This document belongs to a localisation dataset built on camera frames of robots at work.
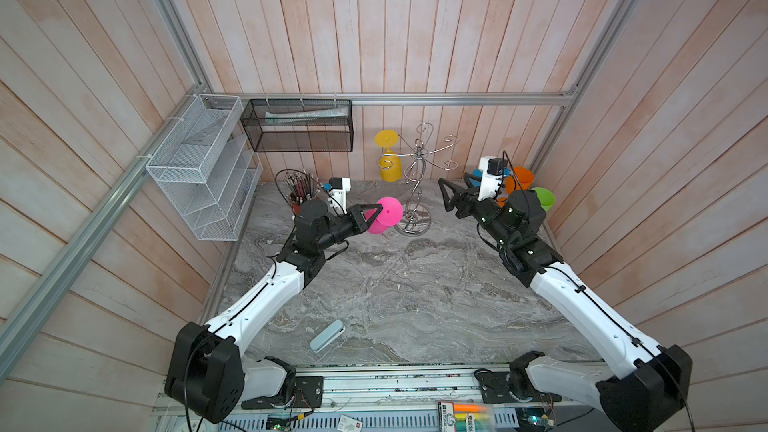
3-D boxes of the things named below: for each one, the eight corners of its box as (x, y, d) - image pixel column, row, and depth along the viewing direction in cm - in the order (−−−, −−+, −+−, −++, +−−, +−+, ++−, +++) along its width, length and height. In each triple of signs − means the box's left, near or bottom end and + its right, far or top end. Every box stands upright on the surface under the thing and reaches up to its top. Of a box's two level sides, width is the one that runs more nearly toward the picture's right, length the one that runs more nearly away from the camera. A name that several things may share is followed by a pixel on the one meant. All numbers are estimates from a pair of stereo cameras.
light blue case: (315, 355, 81) (312, 351, 78) (309, 345, 83) (306, 341, 79) (346, 330, 85) (345, 326, 82) (340, 321, 87) (338, 316, 84)
